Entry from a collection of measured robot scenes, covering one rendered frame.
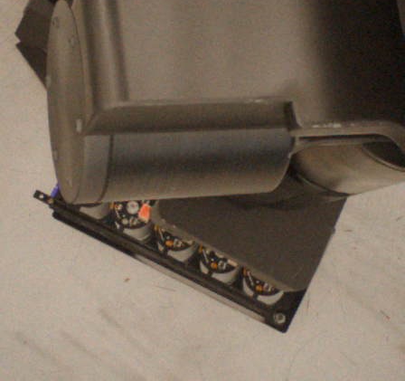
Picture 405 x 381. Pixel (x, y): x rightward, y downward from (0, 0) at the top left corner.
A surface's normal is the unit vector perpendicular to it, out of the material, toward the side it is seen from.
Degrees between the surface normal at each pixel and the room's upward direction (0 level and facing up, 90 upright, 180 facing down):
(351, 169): 88
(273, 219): 19
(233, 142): 50
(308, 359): 0
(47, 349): 0
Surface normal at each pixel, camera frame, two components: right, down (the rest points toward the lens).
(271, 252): 0.29, -0.13
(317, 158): -0.63, 0.72
